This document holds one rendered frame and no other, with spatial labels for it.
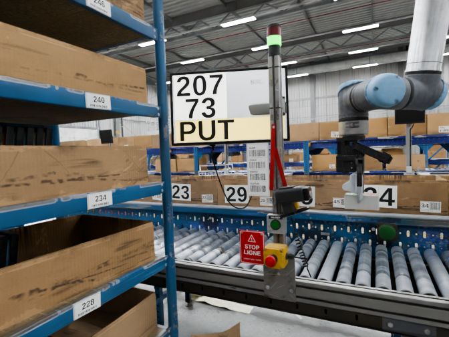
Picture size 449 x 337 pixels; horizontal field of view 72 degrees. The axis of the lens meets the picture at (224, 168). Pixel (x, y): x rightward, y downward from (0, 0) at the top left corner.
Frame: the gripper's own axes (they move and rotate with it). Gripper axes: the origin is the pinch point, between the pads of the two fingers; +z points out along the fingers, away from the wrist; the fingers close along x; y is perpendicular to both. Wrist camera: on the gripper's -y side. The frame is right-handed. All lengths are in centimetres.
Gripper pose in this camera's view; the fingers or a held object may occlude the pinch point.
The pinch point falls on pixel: (361, 197)
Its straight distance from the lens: 109.2
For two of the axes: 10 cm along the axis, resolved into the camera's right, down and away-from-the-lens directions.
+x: -4.6, 0.6, -8.8
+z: 0.4, 10.0, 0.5
